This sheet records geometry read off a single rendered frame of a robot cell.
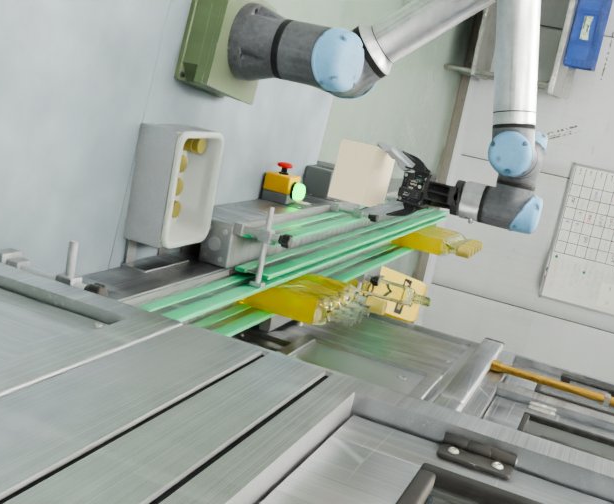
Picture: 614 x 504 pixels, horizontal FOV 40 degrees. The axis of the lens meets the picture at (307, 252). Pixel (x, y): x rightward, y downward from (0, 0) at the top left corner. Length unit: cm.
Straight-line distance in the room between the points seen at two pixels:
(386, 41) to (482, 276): 608
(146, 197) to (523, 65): 72
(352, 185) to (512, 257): 601
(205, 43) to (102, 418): 114
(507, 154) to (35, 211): 79
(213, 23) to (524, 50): 58
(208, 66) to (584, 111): 609
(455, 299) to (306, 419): 717
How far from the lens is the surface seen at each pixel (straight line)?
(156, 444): 58
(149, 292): 152
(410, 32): 173
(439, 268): 780
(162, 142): 158
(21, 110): 134
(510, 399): 210
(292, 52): 164
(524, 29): 156
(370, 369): 191
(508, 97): 154
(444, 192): 168
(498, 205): 165
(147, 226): 161
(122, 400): 64
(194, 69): 167
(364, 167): 169
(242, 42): 167
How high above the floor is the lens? 160
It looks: 19 degrees down
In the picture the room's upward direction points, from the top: 105 degrees clockwise
